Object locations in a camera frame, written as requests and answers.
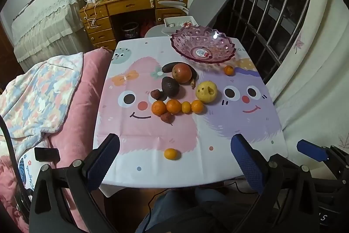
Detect white curtain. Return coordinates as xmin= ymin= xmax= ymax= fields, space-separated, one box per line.
xmin=266 ymin=0 xmax=349 ymax=160

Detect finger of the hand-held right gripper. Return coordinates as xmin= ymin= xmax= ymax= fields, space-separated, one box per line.
xmin=297 ymin=140 xmax=349 ymax=181

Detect white charger cable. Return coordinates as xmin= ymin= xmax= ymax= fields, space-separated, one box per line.
xmin=83 ymin=1 xmax=99 ymax=29

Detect wooden desk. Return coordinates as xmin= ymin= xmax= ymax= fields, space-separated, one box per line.
xmin=79 ymin=0 xmax=190 ymax=50

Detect pink glass fruit bowl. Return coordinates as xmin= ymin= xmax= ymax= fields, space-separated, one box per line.
xmin=170 ymin=25 xmax=236 ymax=64

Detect pastel patterned blanket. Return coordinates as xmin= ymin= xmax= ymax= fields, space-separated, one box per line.
xmin=0 ymin=52 xmax=84 ymax=146

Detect white tray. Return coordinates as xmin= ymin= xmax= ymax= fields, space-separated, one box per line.
xmin=164 ymin=16 xmax=198 ymax=29

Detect pink blanket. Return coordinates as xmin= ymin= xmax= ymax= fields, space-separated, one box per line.
xmin=0 ymin=47 xmax=113 ymax=233

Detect red bag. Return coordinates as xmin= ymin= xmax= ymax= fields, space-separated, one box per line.
xmin=140 ymin=19 xmax=153 ymax=37

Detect metal window grille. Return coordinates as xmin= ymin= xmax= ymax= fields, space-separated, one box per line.
xmin=229 ymin=0 xmax=315 ymax=83

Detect small black device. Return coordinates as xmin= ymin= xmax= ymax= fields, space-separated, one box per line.
xmin=34 ymin=148 xmax=60 ymax=162

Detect cartoon monster printed tablecloth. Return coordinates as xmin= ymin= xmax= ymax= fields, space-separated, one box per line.
xmin=93 ymin=38 xmax=289 ymax=197

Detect dark overripe banana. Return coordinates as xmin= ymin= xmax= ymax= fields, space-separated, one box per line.
xmin=162 ymin=62 xmax=198 ymax=89

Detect lace cloth covered cabinet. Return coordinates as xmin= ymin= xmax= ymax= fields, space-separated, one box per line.
xmin=11 ymin=0 xmax=92 ymax=64

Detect person's legs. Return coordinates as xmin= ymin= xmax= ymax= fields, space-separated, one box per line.
xmin=135 ymin=186 xmax=257 ymax=233

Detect dark avocado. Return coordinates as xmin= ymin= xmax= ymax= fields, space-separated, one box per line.
xmin=161 ymin=76 xmax=180 ymax=98

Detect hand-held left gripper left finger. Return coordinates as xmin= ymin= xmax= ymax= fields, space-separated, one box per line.
xmin=29 ymin=133 xmax=121 ymax=233

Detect red apple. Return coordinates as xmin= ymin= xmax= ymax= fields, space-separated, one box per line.
xmin=172 ymin=64 xmax=193 ymax=84

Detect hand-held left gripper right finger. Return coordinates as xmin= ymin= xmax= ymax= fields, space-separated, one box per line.
xmin=230 ymin=134 xmax=332 ymax=233

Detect yellow pear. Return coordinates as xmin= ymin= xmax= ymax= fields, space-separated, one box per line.
xmin=196 ymin=81 xmax=218 ymax=102

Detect dark trash bin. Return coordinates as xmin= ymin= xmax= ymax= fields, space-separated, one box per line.
xmin=121 ymin=22 xmax=137 ymax=40

